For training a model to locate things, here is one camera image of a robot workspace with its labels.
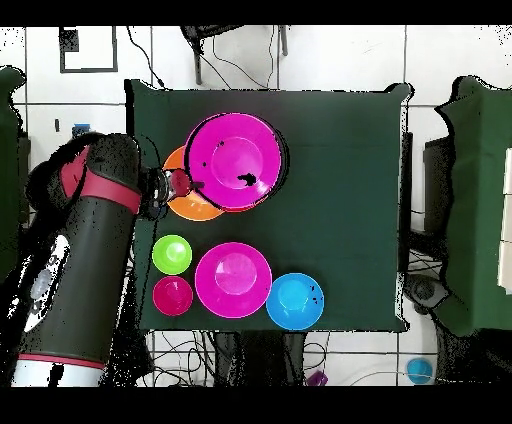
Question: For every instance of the large orange bowl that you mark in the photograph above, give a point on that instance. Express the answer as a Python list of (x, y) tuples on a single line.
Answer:
[(192, 210)]

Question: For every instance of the large pink bowl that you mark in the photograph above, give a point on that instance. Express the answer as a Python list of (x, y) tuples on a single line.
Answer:
[(236, 160), (234, 280)]

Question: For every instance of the orange-red bowl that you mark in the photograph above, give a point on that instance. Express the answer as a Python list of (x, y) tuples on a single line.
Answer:
[(244, 208)]

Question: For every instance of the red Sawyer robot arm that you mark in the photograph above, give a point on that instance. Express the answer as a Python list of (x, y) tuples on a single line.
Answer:
[(80, 260)]

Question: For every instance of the small green bowl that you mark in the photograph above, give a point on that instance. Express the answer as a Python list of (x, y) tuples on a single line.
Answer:
[(172, 254)]

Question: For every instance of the small crimson bowl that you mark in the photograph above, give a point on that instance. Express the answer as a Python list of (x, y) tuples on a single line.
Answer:
[(172, 296)]

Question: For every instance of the blue tape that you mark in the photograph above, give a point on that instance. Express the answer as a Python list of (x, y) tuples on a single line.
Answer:
[(82, 128)]

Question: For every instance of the small black marker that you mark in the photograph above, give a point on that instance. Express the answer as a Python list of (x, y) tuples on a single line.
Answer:
[(57, 125)]

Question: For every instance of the dark green tablecloth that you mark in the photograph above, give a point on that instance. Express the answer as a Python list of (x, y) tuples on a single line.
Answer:
[(340, 200)]

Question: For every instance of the light blue bowl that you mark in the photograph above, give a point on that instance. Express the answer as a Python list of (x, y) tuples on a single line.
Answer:
[(295, 302)]

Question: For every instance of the green-covered side table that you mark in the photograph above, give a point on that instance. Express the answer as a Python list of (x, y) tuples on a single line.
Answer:
[(8, 180), (480, 200)]

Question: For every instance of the grey office chair base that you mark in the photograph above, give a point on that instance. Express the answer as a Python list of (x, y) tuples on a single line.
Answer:
[(426, 292)]

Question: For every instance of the blue disc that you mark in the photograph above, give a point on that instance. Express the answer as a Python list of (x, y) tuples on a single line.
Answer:
[(419, 370)]

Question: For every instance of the white boxes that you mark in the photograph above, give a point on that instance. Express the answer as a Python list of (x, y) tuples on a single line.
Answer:
[(507, 220)]

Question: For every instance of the black square frame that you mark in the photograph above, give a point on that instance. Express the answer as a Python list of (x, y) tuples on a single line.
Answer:
[(68, 40)]

